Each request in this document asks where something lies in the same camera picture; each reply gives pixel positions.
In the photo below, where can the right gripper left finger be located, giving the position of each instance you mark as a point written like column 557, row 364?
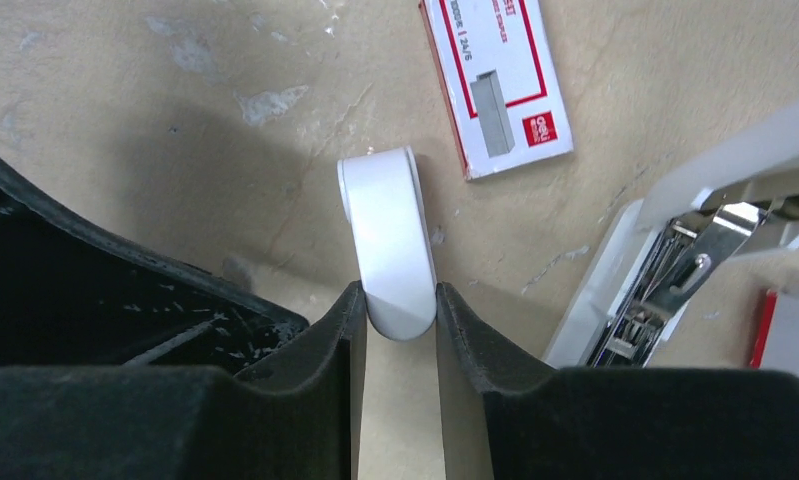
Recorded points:
column 295, row 414

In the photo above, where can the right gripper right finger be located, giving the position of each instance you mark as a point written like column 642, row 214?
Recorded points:
column 507, row 415

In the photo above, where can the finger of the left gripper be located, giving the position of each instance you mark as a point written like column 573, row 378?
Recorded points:
column 72, row 293

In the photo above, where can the white cylindrical marker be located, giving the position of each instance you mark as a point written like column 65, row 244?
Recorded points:
column 383, row 203

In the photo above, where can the white stapler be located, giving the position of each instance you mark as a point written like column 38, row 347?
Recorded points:
column 739, row 198

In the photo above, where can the red white staples box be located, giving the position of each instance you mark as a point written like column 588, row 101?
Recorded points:
column 499, row 82

